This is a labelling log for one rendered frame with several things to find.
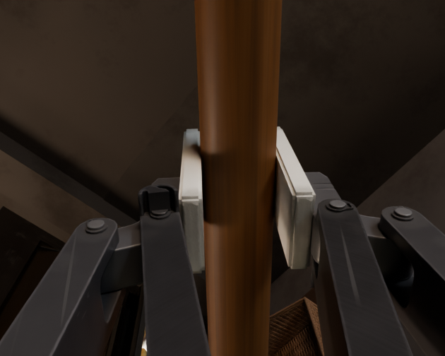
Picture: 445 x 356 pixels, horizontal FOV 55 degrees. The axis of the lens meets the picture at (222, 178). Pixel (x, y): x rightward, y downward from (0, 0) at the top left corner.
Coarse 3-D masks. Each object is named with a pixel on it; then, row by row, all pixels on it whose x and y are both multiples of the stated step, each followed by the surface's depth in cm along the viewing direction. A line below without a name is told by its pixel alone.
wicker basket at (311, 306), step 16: (304, 304) 211; (272, 320) 215; (288, 320) 215; (304, 320) 216; (272, 336) 219; (288, 336) 220; (304, 336) 214; (320, 336) 189; (288, 352) 217; (304, 352) 208; (320, 352) 200
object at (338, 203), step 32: (320, 224) 13; (352, 224) 12; (320, 256) 12; (352, 256) 11; (320, 288) 12; (352, 288) 10; (384, 288) 10; (320, 320) 12; (352, 320) 9; (384, 320) 9; (352, 352) 8; (384, 352) 8
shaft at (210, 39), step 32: (224, 0) 13; (256, 0) 13; (224, 32) 14; (256, 32) 14; (224, 64) 14; (256, 64) 14; (224, 96) 15; (256, 96) 15; (224, 128) 15; (256, 128) 15; (224, 160) 16; (256, 160) 16; (224, 192) 16; (256, 192) 16; (224, 224) 17; (256, 224) 17; (224, 256) 18; (256, 256) 18; (224, 288) 18; (256, 288) 18; (224, 320) 19; (256, 320) 19; (224, 352) 20; (256, 352) 20
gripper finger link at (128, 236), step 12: (156, 180) 17; (168, 180) 17; (120, 228) 13; (132, 228) 13; (120, 240) 13; (132, 240) 13; (120, 252) 12; (132, 252) 13; (108, 264) 12; (120, 264) 13; (132, 264) 13; (108, 276) 13; (120, 276) 13; (132, 276) 13; (108, 288) 13; (120, 288) 13
